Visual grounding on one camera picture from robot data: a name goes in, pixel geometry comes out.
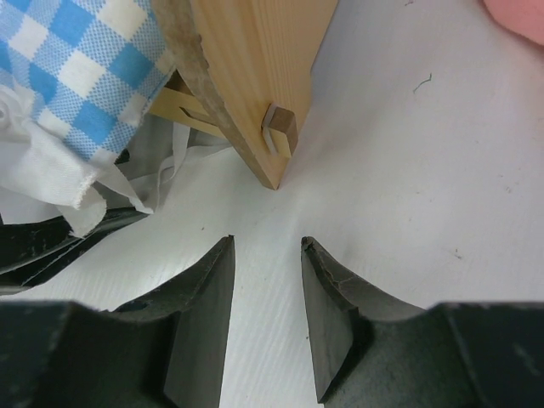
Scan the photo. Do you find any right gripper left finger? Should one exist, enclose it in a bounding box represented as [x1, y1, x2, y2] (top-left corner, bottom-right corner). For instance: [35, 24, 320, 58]
[1, 236, 235, 407]

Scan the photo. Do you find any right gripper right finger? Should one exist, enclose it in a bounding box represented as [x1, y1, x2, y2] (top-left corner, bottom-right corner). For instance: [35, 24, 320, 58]
[301, 237, 543, 407]

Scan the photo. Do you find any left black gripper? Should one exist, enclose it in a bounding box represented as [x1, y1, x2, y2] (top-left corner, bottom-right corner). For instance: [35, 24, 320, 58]
[0, 148, 150, 294]

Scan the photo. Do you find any blue checkered mattress cushion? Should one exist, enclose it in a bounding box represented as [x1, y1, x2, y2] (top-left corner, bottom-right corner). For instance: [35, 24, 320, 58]
[0, 0, 239, 238]

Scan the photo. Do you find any wooden pet bed frame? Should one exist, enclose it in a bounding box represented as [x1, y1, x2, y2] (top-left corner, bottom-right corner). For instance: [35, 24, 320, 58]
[150, 1, 337, 189]

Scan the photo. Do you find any pink crumpled cloth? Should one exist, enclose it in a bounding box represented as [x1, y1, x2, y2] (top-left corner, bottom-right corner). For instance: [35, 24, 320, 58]
[483, 0, 544, 45]

